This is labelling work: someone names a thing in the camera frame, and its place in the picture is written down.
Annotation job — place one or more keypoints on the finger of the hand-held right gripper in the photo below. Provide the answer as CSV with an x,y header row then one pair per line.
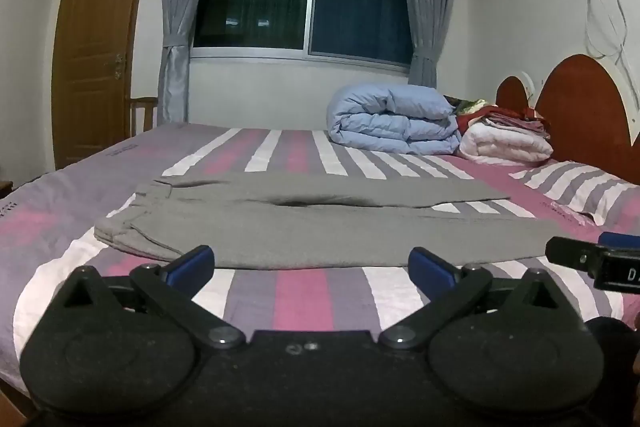
x,y
575,252
622,240

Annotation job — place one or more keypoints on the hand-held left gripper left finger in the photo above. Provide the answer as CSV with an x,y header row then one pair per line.
x,y
196,259

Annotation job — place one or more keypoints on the bed with striped sheet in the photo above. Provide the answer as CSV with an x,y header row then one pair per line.
x,y
300,294

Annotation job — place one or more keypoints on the wooden chair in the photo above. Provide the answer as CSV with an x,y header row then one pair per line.
x,y
142,107

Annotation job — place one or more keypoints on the striped pillow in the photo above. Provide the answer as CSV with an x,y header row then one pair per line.
x,y
580,189

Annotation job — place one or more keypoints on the brown wooden door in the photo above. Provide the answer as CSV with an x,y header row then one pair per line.
x,y
95,57

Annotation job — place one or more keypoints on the red-brown wooden headboard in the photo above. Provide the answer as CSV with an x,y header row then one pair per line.
x,y
580,107

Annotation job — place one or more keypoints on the pile of red clothes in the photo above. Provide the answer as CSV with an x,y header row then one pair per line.
x,y
505,117

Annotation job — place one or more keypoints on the grey pants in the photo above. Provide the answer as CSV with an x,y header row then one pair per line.
x,y
300,232

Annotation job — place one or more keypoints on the folded light blue duvet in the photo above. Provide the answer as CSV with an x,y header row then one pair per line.
x,y
390,119

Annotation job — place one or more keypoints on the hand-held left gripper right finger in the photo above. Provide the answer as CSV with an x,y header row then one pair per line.
x,y
429,265

